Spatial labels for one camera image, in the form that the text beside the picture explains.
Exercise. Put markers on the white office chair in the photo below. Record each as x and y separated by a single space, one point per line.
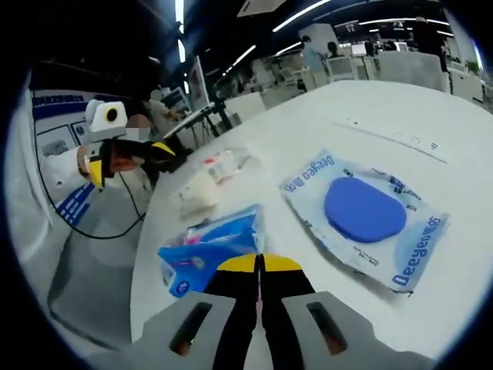
343 67

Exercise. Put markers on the person in white coat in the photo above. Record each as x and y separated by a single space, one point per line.
50 131

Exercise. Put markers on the wet wipes pack blue lid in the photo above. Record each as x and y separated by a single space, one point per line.
366 216

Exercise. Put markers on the clear water bottle red label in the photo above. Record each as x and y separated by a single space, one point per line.
225 165

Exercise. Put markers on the person's left hand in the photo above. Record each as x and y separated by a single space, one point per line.
84 162

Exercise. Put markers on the small white packet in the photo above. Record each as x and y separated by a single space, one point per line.
200 194

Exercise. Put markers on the white desk partition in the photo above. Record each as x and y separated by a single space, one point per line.
408 73

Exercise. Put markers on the ceiling air conditioner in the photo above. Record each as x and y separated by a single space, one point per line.
256 7

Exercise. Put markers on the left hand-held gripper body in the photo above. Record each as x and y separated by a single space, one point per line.
106 115

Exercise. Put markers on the straight ceiling light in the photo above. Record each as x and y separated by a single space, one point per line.
300 15

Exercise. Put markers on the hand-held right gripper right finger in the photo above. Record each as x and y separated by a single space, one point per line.
331 331

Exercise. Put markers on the computer monitor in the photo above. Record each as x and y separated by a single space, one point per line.
198 83

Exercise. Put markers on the blue tissue packet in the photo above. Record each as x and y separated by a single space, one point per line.
208 246

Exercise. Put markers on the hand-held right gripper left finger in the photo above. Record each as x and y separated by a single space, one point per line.
185 331

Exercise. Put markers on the green potted plant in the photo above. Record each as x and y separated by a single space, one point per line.
473 67

